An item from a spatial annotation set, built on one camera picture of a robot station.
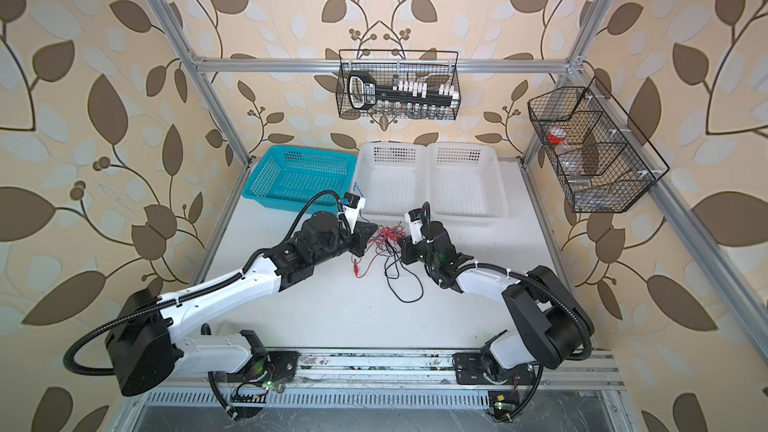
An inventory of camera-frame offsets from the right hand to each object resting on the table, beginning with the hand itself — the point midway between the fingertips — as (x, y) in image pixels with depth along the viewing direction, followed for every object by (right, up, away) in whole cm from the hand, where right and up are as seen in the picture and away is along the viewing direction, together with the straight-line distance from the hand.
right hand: (400, 242), depth 88 cm
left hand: (-6, +7, -13) cm, 16 cm away
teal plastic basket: (-43, +21, +27) cm, 55 cm away
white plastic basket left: (-3, +20, +27) cm, 34 cm away
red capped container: (+43, +31, -8) cm, 53 cm away
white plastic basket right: (+26, +19, +27) cm, 42 cm away
